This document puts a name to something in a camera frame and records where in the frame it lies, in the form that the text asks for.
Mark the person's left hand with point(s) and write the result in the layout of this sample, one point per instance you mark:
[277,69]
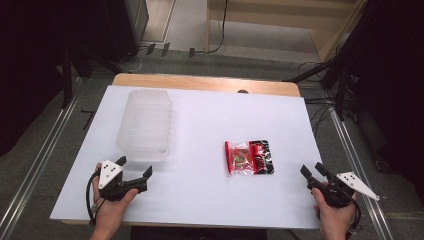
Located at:
[111,210]

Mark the dark curtain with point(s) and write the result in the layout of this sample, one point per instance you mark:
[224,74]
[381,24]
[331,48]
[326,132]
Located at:
[36,66]
[393,83]

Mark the white table cover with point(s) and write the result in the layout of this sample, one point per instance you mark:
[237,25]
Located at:
[200,186]

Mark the metal floor rail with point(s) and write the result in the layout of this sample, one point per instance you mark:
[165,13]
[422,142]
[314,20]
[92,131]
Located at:
[33,166]
[361,176]

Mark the black floor plug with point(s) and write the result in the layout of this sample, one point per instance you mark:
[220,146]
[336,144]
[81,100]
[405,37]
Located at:
[191,52]
[150,48]

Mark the person's dark clothing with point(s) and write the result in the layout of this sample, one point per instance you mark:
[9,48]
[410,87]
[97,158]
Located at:
[198,234]

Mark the red and black snack packet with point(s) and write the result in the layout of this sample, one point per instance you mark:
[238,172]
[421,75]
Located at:
[249,157]

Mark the translucent plastic container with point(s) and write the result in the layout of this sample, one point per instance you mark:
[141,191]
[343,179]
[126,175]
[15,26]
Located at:
[145,125]

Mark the black metal stand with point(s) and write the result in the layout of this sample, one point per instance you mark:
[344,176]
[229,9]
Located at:
[66,78]
[336,83]

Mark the light wooden frame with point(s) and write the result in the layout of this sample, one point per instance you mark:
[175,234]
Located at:
[266,23]

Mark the person's right hand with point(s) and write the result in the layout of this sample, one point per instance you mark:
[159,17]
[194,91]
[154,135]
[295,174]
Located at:
[333,218]

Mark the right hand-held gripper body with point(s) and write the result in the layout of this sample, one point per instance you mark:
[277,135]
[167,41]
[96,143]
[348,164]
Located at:
[335,193]

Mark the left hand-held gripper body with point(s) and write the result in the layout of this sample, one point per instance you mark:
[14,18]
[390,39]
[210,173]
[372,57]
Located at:
[115,190]

